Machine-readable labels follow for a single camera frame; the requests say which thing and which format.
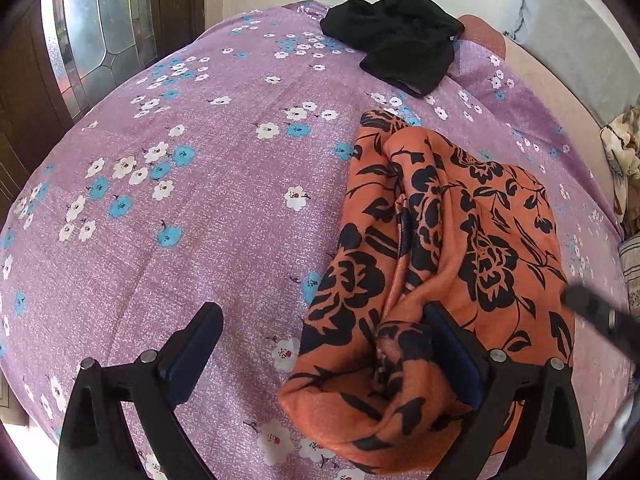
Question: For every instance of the grey pillow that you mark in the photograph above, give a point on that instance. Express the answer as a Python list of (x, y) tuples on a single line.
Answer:
[(571, 39)]

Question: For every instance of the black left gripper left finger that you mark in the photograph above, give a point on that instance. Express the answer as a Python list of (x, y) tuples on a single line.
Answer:
[(95, 439)]

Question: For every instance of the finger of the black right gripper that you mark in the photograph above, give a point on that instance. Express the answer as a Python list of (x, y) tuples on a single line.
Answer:
[(619, 328)]

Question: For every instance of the orange black floral garment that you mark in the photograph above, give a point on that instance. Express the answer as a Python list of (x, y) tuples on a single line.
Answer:
[(425, 224)]

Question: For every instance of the purple floral bed sheet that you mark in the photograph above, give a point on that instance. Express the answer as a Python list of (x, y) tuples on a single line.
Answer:
[(218, 174)]

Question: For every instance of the black crumpled garment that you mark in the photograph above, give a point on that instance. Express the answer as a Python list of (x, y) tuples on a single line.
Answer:
[(408, 44)]

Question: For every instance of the pink mattress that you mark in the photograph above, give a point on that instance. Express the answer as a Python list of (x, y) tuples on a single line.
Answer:
[(580, 128)]

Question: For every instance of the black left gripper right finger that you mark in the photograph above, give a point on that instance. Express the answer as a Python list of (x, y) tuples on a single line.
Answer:
[(538, 400)]

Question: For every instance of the stained glass wooden door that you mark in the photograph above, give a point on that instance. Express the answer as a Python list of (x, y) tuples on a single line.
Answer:
[(59, 58)]

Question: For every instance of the beige floral cloth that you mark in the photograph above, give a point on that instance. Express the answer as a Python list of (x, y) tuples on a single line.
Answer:
[(620, 141)]

